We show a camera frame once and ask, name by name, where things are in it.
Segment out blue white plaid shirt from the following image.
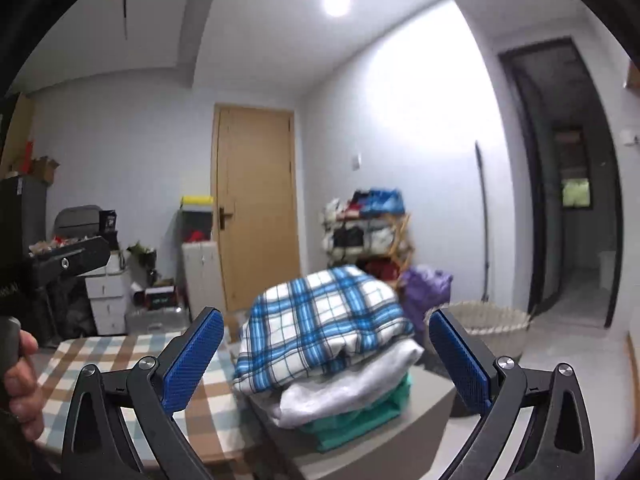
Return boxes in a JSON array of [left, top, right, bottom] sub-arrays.
[[232, 266, 413, 396]]

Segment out folded white and green clothes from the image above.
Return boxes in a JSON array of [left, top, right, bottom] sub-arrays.
[[252, 339, 423, 453]]

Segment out person's left hand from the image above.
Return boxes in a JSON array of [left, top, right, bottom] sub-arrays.
[[3, 330, 44, 442]]

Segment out white woven laundry basket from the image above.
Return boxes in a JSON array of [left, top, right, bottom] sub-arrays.
[[439, 301, 532, 361]]

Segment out grey oval mirror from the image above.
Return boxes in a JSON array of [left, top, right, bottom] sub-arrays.
[[53, 205, 102, 238]]

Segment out plaid brown blue bedsheet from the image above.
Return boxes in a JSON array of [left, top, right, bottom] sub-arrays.
[[37, 315, 258, 479]]

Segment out white drawer desk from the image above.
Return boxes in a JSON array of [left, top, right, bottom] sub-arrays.
[[81, 252, 130, 336]]

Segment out silver flat suitcase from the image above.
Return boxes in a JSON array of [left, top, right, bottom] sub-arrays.
[[125, 307, 190, 335]]

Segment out black hat box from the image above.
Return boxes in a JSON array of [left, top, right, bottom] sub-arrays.
[[99, 209, 119, 252]]

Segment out thin dark pole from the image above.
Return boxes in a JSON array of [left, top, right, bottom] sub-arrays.
[[473, 142, 492, 304]]

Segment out black red shoe box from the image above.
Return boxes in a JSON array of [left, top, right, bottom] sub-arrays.
[[143, 285, 179, 310]]

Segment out open cardboard box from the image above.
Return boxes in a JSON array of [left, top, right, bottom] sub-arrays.
[[30, 156, 60, 185]]

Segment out dark flower bouquet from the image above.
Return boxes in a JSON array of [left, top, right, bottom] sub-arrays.
[[127, 242, 158, 287]]

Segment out purple bag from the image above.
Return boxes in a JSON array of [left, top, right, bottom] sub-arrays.
[[400, 264, 454, 334]]

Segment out white upright suitcase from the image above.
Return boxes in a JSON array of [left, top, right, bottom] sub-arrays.
[[181, 240, 226, 320]]

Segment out stacked shoe boxes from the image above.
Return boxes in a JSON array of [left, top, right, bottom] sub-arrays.
[[179, 195, 214, 243]]

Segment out wooden shoe rack with shoes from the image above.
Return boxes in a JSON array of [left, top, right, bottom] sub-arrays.
[[321, 188, 413, 289]]

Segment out wooden door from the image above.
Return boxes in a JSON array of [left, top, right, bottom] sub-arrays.
[[215, 105, 300, 312]]

